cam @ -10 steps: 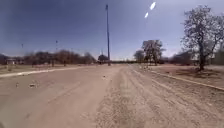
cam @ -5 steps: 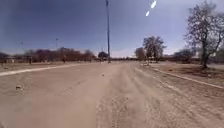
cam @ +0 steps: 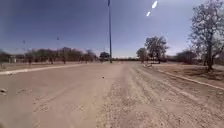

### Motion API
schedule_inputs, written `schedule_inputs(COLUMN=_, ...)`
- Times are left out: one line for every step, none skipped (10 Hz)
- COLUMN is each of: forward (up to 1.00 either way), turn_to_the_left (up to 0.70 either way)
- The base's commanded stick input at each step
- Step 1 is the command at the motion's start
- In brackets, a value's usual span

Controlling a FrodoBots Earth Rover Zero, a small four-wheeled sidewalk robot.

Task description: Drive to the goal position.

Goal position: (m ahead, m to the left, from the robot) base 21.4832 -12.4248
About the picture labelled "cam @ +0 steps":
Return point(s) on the pale kerb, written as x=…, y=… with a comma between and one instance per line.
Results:
x=36, y=69
x=186, y=79

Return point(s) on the row of trees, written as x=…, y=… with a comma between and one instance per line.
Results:
x=56, y=55

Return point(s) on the bare dirt ground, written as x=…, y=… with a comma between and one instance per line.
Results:
x=30, y=66
x=196, y=72

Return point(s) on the tall dark pole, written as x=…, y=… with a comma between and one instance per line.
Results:
x=110, y=33

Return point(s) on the dark bush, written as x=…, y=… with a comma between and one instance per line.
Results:
x=186, y=56

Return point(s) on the brown dirt road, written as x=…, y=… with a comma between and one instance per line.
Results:
x=100, y=96

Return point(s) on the small leafy tree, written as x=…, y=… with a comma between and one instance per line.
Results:
x=142, y=54

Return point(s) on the small dark tree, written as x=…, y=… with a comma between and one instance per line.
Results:
x=104, y=55

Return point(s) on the large bare tree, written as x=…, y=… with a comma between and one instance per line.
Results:
x=208, y=30

